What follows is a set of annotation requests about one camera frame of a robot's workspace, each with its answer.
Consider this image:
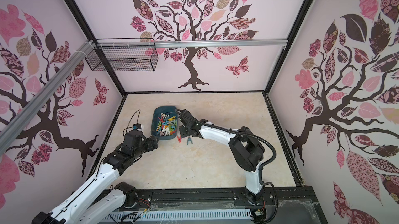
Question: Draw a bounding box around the black wire basket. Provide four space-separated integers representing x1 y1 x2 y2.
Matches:
85 37 159 72

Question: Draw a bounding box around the aluminium rail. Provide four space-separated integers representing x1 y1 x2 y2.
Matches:
97 39 288 48
1 40 96 154

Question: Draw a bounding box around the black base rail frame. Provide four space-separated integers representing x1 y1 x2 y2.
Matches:
58 186 328 224

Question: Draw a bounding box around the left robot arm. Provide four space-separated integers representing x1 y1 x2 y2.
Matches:
32 130 159 224

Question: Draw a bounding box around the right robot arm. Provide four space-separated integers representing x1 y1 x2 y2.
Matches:
176 110 265 204

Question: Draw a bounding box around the white slotted cable duct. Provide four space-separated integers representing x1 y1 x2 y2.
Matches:
100 209 253 224

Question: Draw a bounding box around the dark teal clothespin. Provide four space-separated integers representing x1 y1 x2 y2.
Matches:
187 137 193 145

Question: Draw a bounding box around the right black corrugated cable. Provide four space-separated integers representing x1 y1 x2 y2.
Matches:
174 108 278 193

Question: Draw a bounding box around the dark teal storage box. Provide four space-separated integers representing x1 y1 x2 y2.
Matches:
151 106 178 140

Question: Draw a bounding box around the back aluminium rail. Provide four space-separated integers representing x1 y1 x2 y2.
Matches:
97 39 288 48

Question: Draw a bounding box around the left aluminium rail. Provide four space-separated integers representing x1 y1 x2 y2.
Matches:
1 40 96 154

